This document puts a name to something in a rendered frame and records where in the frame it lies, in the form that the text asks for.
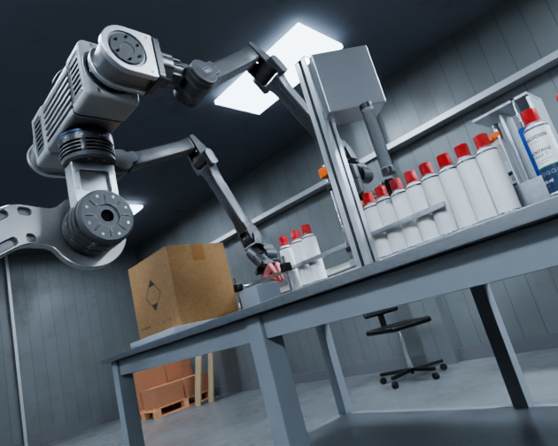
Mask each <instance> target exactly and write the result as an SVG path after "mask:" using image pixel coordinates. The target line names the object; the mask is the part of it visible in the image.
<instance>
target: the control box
mask: <svg viewBox="0 0 558 446"><path fill-rule="evenodd" d="M309 66H310V70H311V73H312V75H313V78H314V83H315V86H316V89H317V92H318V95H319V98H320V100H321V104H322V109H323V111H324V114H325V117H326V120H328V121H329V122H331V121H334V122H335V123H336V126H337V125H342V124H346V123H351V122H355V121H360V120H364V119H363V117H362V113H361V112H360V107H359V106H360V105H361V104H362V103H364V102H367V101H370V102H372V104H373V107H374V108H373V110H374V112H375V115H376V116H377V115H378V114H379V112H380V111H381V110H382V108H383V106H384V104H385V102H386V100H385V97H384V93H383V90H382V88H381V85H380V82H379V80H378V77H377V75H376V70H375V68H374V65H373V63H372V60H371V57H370V55H369V52H368V48H367V46H366V45H362V46H357V47H352V48H347V49H341V50H333V51H327V52H323V53H317V54H313V55H311V57H310V61H309Z"/></svg>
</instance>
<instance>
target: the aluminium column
mask: <svg viewBox="0 0 558 446"><path fill-rule="evenodd" d="M309 61H310V57H307V56H304V57H302V58H301V59H300V60H299V61H298V62H297V63H296V64H295V67H296V70H297V74H298V78H299V82H300V85H301V88H302V90H303V94H304V97H305V99H306V105H307V108H308V110H309V113H310V117H311V120H312V122H313V125H314V131H315V133H316V136H317V140H318V143H319V145H320V149H321V152H322V156H323V160H324V163H325V165H326V168H327V172H328V175H329V179H330V183H331V186H332V188H333V191H334V195H335V198H336V200H337V206H338V209H339V211H340V214H341V218H342V220H343V223H344V227H345V231H346V234H347V238H348V241H349V243H350V246H351V250H352V253H353V257H354V261H355V264H356V266H357V268H358V267H361V266H364V265H368V264H370V263H373V262H376V261H378V260H379V258H378V256H377V253H376V248H375V245H374V242H373V239H372V236H371V233H370V231H369V228H368V223H367V220H366V217H365V214H364V211H363V209H362V206H361V203H360V199H359V195H358V192H357V189H356V187H355V184H354V181H353V177H352V174H351V170H350V167H349V165H348V162H347V159H346V156H345V152H344V148H343V145H342V143H341V140H340V137H339V134H338V131H337V127H336V123H335V122H334V121H331V122H329V121H328V120H326V117H325V114H324V111H323V109H322V104H321V100H320V98H319V95H318V92H317V89H316V86H315V83H314V78H313V75H312V73H311V70H310V66H309Z"/></svg>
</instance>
